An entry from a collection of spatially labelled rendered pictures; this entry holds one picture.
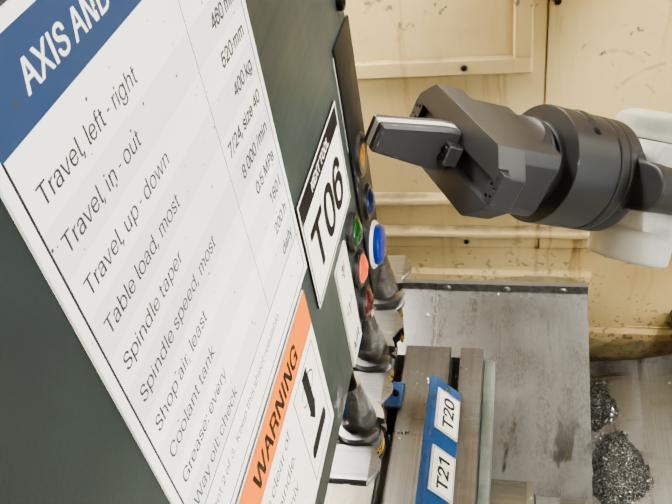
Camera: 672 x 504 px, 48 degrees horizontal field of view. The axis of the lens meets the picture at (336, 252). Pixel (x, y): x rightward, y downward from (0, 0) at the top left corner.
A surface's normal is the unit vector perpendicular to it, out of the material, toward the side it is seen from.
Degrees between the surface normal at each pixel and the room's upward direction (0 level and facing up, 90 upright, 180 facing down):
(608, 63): 89
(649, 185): 60
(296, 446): 90
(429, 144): 90
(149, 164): 90
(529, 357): 24
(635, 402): 8
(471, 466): 0
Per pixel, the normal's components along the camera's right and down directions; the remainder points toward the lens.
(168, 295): 0.97, 0.02
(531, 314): -0.21, -0.39
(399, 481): -0.15, -0.74
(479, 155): -0.88, -0.09
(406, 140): 0.33, 0.59
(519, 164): 0.47, -0.15
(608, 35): -0.18, 0.68
